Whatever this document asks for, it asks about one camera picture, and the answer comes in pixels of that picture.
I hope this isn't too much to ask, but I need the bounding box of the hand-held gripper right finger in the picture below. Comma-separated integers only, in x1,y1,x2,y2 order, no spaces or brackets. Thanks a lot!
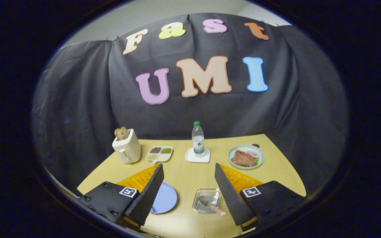
214,163,306,232

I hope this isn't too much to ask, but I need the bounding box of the white divided snack dish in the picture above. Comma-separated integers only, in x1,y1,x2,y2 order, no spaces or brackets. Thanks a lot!
146,146,173,165

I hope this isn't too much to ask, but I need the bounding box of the white toaster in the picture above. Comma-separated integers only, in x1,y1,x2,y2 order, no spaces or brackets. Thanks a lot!
112,129,142,164

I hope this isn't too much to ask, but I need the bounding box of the blue plate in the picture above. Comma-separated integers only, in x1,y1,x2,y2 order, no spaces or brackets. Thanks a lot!
151,182,178,214

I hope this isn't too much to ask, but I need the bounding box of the green plate of meat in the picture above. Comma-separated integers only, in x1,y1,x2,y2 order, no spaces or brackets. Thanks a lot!
228,144,265,170

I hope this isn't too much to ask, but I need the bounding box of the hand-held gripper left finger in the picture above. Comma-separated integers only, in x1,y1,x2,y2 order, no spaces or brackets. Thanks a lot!
78,164,164,231

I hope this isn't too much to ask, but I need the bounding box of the clear square glass dish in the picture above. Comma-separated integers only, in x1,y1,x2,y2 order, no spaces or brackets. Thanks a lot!
192,188,221,214

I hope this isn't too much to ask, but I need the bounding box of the fork with red checked handle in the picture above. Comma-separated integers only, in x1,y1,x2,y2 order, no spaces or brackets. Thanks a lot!
199,196,227,217

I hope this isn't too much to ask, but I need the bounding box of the clear plastic water bottle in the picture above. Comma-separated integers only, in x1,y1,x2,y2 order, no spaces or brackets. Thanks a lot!
192,121,205,156

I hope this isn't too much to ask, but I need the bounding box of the white square coaster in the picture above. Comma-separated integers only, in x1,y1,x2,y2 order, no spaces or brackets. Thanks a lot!
185,147,210,163

